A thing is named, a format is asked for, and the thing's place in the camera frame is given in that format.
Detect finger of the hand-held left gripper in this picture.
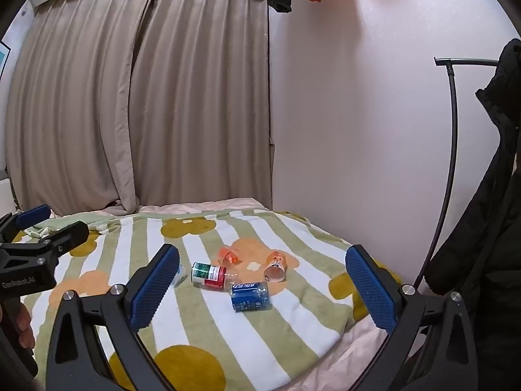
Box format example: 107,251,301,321
0,205,51,245
22,220,90,262

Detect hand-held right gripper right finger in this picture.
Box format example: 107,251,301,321
345,243,478,391

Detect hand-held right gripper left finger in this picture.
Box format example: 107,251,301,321
45,243,182,391

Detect orange transparent cup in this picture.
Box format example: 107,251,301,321
217,246,241,266

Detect person's left hand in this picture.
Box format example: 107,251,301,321
0,298,36,351

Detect green red white can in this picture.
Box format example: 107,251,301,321
191,262,228,291

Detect pink bed sheet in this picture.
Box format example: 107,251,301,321
53,197,412,391

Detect blue drink can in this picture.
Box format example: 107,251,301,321
230,281,270,313

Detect beige curtain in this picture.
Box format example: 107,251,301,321
128,0,274,209
4,0,163,217

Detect striped floral blanket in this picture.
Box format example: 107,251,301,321
10,208,403,391

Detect black jacket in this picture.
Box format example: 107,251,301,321
423,38,521,391

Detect black clothes rack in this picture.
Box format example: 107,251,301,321
413,56,501,291

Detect framed wall picture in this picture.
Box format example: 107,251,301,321
0,41,11,79

